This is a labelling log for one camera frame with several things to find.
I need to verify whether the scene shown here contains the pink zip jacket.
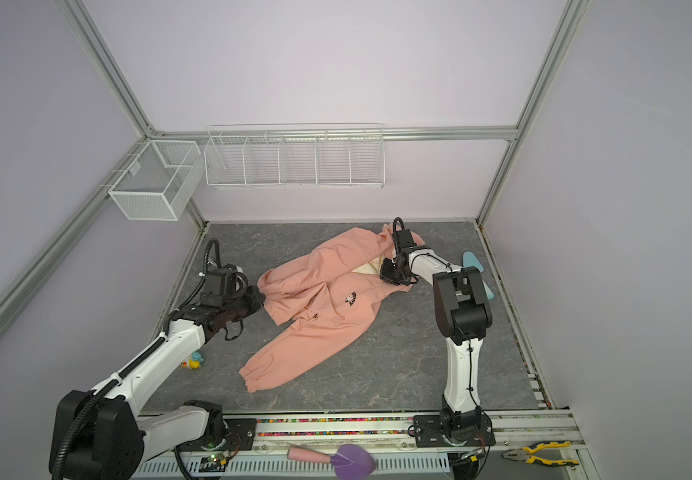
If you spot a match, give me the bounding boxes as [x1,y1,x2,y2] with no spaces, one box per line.
[240,224,410,393]

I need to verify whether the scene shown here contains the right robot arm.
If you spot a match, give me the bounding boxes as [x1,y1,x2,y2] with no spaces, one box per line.
[380,217,495,448]

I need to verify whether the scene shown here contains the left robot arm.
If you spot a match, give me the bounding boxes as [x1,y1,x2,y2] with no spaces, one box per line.
[49,238,264,479]

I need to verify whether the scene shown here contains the teal plastic trowel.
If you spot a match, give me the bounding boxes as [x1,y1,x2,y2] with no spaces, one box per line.
[462,251,495,300]

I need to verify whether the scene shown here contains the small colourful toy figure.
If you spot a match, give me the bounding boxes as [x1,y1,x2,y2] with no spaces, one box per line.
[181,351,204,370]

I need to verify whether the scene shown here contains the white mesh box basket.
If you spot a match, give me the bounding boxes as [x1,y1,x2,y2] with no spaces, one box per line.
[109,140,205,221]

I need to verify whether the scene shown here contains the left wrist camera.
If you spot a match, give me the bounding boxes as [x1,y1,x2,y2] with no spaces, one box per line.
[200,264,249,298]

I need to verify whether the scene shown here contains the white wire shelf basket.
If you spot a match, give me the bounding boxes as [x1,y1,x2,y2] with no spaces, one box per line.
[203,123,386,188]

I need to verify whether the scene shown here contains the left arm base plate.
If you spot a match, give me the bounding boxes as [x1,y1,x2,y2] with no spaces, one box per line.
[179,417,258,452]

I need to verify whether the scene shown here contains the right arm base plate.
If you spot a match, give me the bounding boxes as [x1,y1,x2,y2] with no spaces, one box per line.
[408,412,496,448]

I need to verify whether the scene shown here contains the purple pink-handled scoop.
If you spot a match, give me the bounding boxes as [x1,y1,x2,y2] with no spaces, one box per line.
[287,444,377,480]

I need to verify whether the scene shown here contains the yellow-handled pliers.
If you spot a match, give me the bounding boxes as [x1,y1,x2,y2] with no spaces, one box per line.
[502,441,580,467]

